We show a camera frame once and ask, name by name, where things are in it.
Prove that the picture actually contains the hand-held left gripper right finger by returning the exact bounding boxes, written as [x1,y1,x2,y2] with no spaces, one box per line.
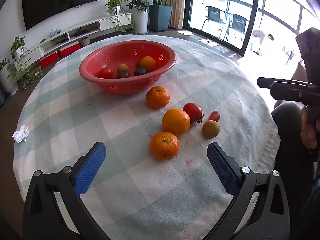
[204,142,290,240]

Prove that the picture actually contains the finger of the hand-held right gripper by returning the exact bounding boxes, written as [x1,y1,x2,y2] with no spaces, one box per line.
[257,77,313,89]
[270,81,320,105]

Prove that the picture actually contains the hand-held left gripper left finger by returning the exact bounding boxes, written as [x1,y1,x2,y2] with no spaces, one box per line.
[22,142,110,240]

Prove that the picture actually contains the brown kiwi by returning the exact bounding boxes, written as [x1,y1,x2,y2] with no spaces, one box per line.
[202,120,221,139]

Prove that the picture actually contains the mandarin orange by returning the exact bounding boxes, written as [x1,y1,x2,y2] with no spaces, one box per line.
[146,86,170,109]
[150,131,180,161]

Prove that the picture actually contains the red tomato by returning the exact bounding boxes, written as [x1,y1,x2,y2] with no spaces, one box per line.
[98,67,115,79]
[183,102,204,124]

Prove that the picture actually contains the large smooth orange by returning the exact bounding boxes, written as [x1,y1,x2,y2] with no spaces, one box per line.
[162,108,191,136]

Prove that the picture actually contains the red plastic colander bowl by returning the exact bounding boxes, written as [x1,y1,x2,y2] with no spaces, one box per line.
[79,40,177,95]

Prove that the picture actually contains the person's right hand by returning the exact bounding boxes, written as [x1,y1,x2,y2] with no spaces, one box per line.
[300,105,319,153]

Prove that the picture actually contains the person's dark trouser leg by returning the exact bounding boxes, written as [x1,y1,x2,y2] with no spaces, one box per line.
[271,102,320,240]

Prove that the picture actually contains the checked green white tablecloth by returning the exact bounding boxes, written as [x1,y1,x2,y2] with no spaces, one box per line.
[13,34,279,240]

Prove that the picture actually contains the black-framed glass sliding door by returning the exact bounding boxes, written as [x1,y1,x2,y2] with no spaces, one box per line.
[182,0,262,58]

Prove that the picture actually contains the black balcony chair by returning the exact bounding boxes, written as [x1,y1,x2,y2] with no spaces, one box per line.
[201,6,229,33]
[224,13,250,42]

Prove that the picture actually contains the crumpled white tissue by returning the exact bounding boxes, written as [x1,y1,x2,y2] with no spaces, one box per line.
[12,125,29,143]

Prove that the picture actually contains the red storage box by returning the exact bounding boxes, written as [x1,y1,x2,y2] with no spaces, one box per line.
[39,53,60,68]
[59,43,81,57]

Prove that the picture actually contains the beige curtain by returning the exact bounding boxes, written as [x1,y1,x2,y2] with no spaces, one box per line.
[168,0,188,29]

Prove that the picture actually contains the plant in white ribbed pot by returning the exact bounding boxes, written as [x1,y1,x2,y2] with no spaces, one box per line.
[0,59,18,96]

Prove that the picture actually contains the large-leaf plant in grey-blue pot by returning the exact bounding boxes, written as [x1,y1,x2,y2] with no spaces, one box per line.
[136,0,173,32]

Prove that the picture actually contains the bushy plant in white pot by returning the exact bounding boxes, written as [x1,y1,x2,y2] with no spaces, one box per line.
[124,0,150,34]

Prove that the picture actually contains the trailing pothos in white pot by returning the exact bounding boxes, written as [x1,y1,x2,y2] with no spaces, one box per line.
[105,0,137,35]
[7,35,43,90]

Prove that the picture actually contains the white television cabinet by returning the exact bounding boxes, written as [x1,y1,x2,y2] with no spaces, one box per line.
[24,12,132,63]

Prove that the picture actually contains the black wall television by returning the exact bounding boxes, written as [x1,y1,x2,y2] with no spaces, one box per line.
[22,0,103,31]

